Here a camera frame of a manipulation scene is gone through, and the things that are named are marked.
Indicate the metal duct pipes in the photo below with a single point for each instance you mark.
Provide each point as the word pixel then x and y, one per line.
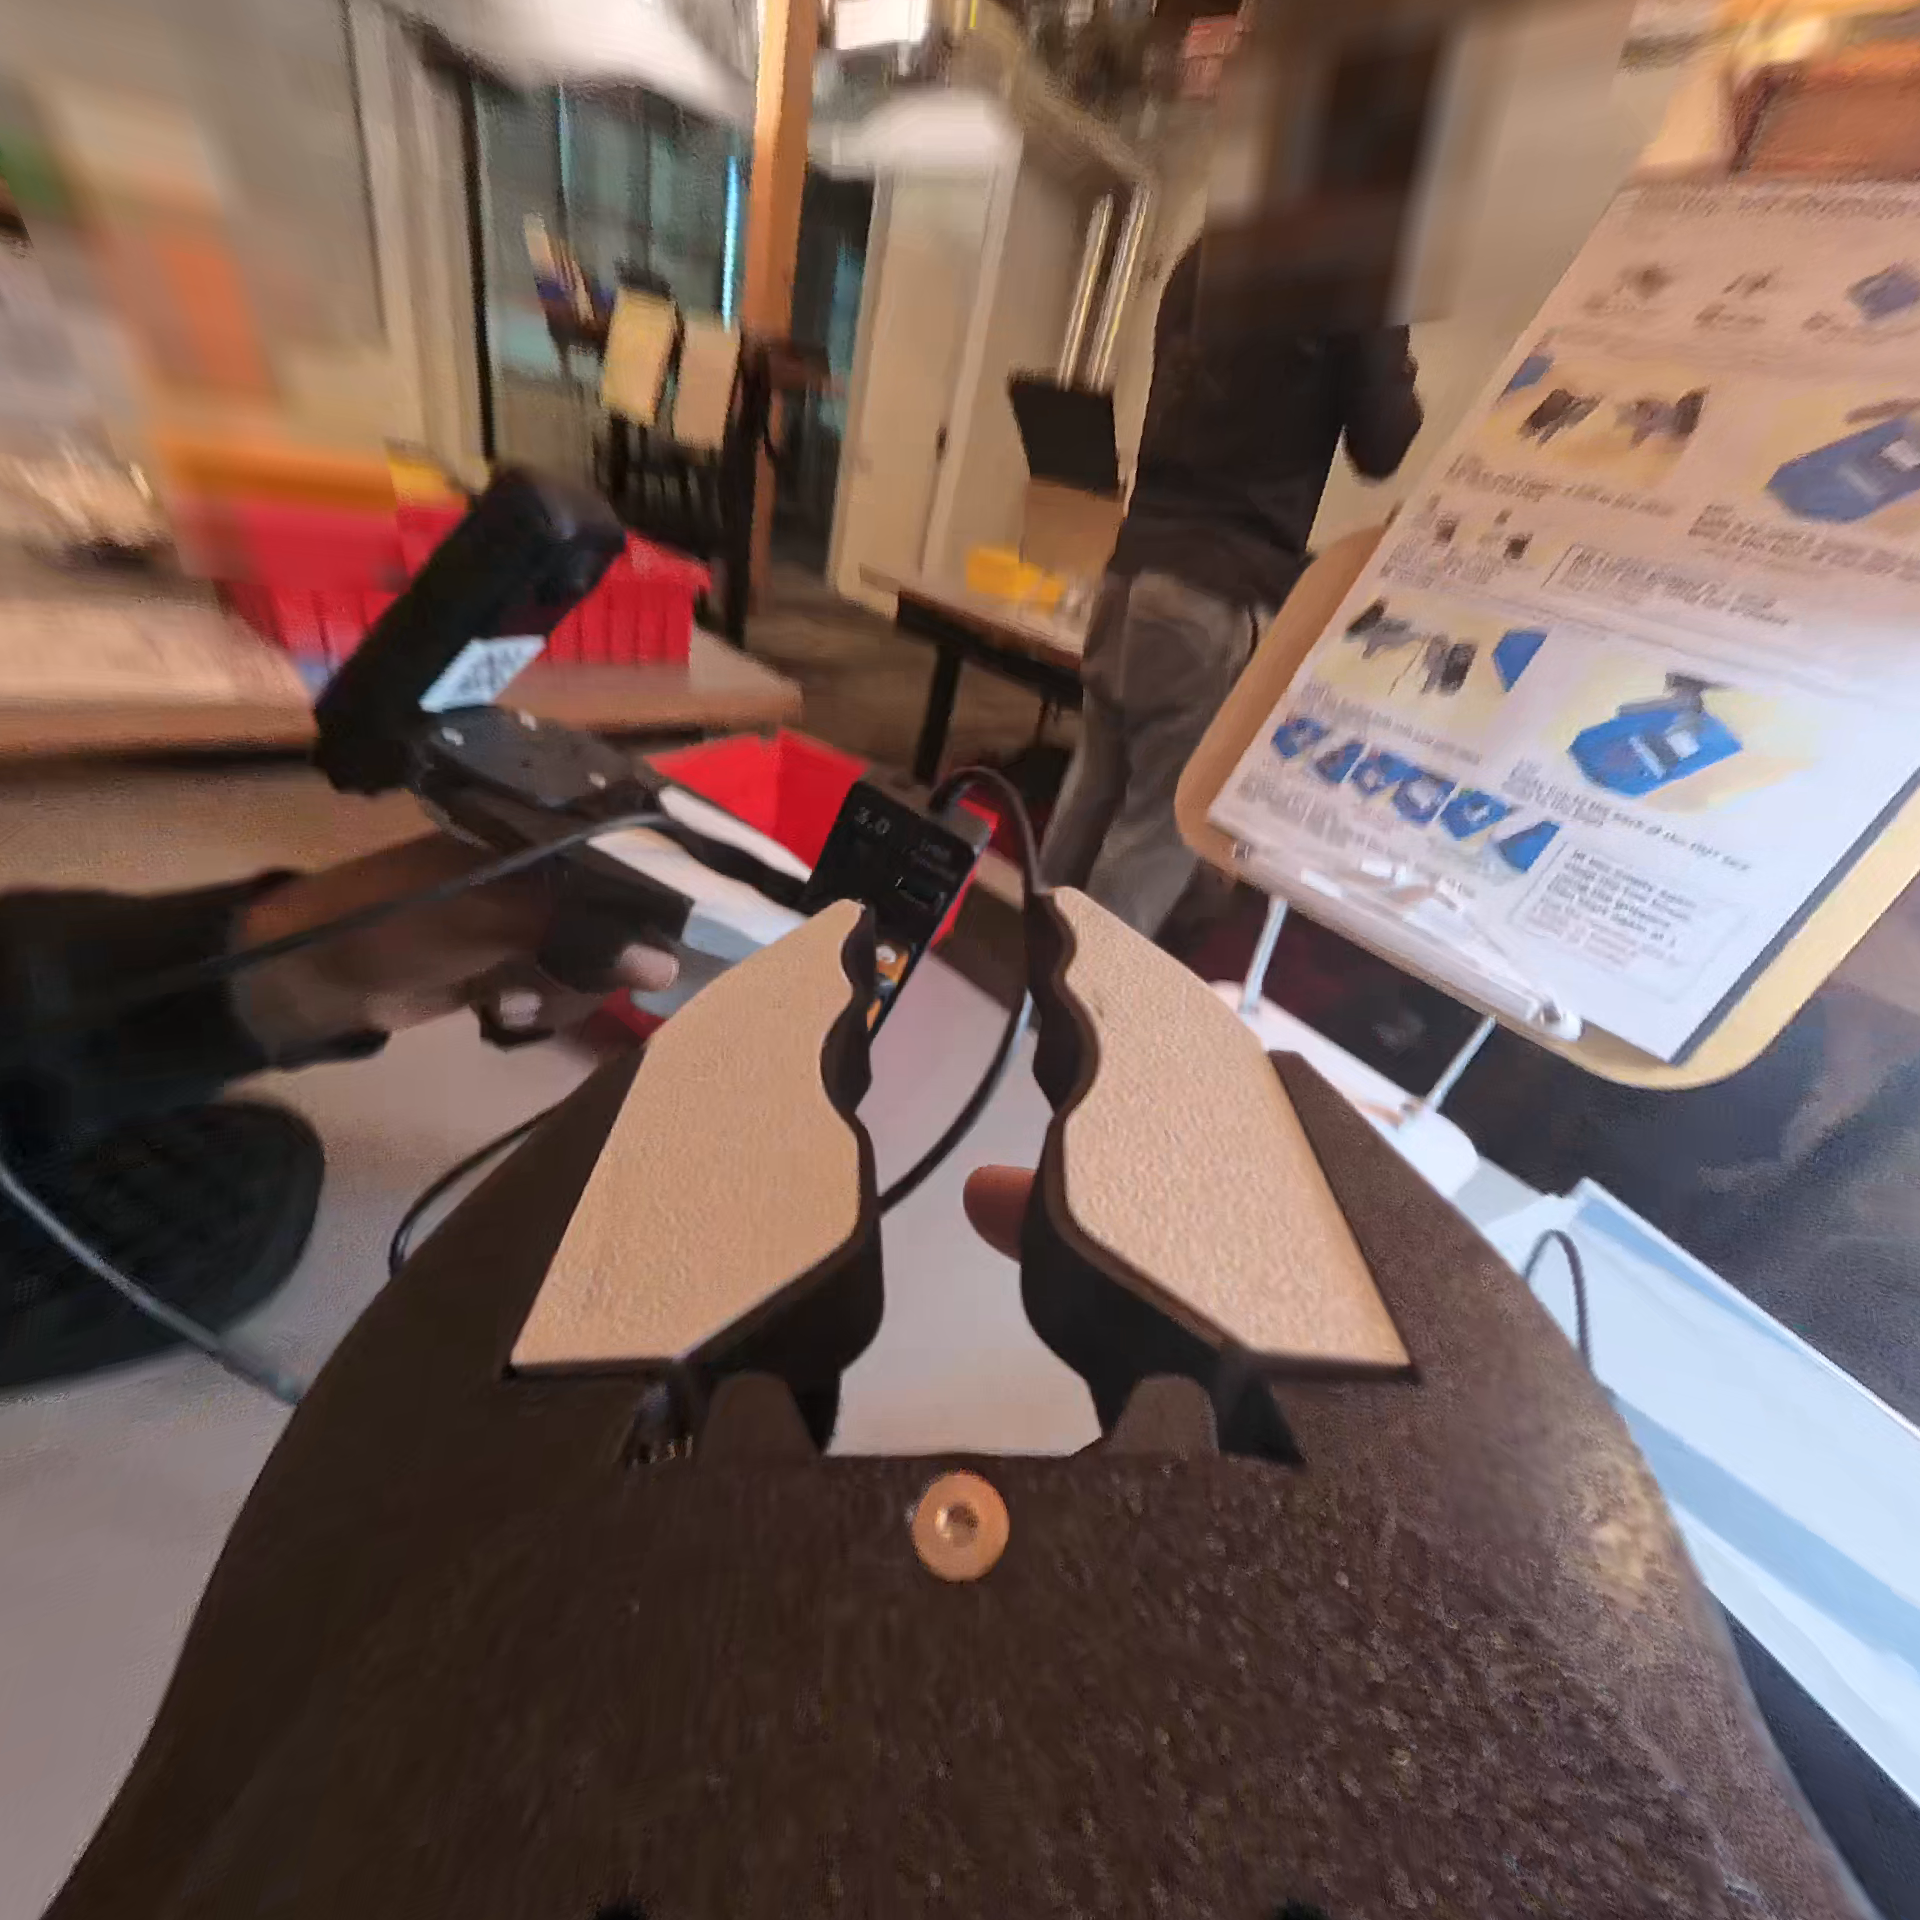
pixel 1103 283

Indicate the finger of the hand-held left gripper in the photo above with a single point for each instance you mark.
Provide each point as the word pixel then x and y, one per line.
pixel 733 857
pixel 733 934

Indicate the black flat panel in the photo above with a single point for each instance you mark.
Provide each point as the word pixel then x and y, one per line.
pixel 1065 435

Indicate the wooden post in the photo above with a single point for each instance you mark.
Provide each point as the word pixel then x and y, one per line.
pixel 780 180

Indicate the white poster stand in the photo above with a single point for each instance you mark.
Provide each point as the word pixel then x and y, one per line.
pixel 1424 1155

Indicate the whiteboard on stand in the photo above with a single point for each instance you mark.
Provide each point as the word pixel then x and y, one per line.
pixel 709 382
pixel 639 360

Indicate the black usb hub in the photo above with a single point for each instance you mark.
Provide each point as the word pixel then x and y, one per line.
pixel 885 839

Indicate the person's left hand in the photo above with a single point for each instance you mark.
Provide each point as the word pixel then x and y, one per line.
pixel 389 945

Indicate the person's left forearm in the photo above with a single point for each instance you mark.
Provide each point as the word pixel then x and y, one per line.
pixel 119 991

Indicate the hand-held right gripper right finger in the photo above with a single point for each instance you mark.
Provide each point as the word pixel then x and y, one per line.
pixel 1201 1185

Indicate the red plastic bin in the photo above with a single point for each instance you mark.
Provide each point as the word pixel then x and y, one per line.
pixel 749 779

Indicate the long red divider bin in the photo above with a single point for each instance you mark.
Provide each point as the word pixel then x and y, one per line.
pixel 300 585

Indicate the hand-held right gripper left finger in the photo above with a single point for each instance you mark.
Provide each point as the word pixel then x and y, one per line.
pixel 704 1185

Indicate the instruction poster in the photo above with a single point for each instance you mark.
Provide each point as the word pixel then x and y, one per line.
pixel 1620 644

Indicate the dark-legged background table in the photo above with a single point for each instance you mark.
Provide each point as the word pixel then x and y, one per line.
pixel 975 617

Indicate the yellow bin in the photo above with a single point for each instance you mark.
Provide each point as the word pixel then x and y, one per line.
pixel 1012 578

